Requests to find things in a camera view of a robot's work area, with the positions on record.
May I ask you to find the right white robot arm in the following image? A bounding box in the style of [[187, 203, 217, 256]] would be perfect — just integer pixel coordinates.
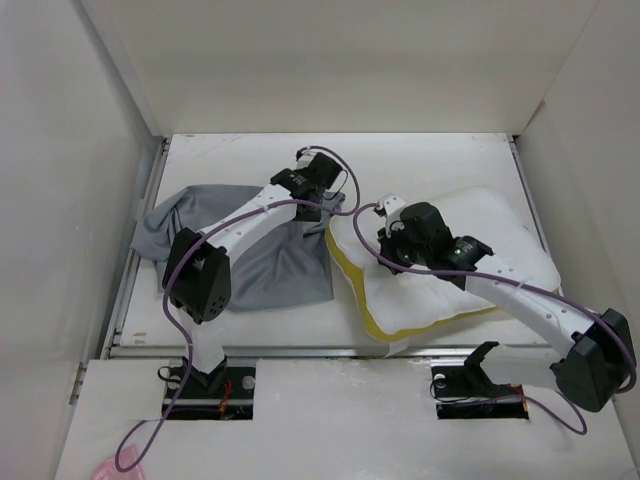
[[374, 196, 637, 412]]

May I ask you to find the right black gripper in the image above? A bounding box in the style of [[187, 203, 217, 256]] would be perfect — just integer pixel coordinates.
[[378, 219, 432, 275]]

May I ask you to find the grey pillowcase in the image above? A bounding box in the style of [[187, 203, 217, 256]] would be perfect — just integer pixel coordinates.
[[131, 184, 345, 313]]

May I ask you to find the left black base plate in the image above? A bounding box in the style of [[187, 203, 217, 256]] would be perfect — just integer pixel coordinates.
[[168, 366, 256, 421]]

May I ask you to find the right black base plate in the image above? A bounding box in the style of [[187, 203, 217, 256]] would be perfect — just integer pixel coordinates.
[[429, 365, 529, 420]]

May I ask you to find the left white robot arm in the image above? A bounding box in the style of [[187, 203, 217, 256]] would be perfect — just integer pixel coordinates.
[[162, 149, 346, 397]]

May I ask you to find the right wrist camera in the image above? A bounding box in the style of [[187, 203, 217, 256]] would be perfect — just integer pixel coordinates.
[[374, 194, 406, 222]]

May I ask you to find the white foam front board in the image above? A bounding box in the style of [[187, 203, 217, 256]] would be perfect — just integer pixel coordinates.
[[56, 359, 634, 479]]

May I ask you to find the aluminium front rail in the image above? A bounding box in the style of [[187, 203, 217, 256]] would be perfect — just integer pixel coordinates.
[[102, 344, 584, 360]]

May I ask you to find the white pillow yellow edge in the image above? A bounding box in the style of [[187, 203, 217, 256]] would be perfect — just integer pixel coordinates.
[[326, 187, 561, 346]]

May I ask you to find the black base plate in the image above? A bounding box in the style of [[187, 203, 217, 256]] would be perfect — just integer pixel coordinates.
[[429, 365, 529, 420], [168, 366, 256, 421]]

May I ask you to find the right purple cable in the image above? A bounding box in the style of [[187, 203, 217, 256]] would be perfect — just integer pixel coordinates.
[[352, 202, 639, 436]]

